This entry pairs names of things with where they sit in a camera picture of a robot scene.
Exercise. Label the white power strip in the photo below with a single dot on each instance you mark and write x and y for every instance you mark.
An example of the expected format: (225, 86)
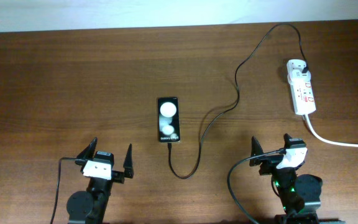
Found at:
(301, 93)

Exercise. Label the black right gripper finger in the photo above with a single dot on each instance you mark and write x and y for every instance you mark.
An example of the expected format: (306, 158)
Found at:
(292, 143)
(256, 150)

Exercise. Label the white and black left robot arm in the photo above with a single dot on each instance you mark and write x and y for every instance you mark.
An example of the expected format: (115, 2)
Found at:
(89, 206)

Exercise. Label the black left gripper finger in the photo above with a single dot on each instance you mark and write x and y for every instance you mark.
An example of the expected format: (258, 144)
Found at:
(128, 164)
(87, 153)

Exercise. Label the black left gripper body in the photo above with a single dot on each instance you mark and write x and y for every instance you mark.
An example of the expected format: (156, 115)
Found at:
(117, 176)

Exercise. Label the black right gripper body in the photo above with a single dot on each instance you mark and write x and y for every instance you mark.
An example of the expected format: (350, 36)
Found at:
(270, 167)

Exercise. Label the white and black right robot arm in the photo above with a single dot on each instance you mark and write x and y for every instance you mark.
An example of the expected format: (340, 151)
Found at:
(299, 194)

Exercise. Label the white USB charger adapter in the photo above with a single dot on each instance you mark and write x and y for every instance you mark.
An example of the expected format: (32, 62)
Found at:
(297, 76)

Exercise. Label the black Galaxy flip phone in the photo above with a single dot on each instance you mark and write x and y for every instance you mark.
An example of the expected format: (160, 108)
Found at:
(168, 120)

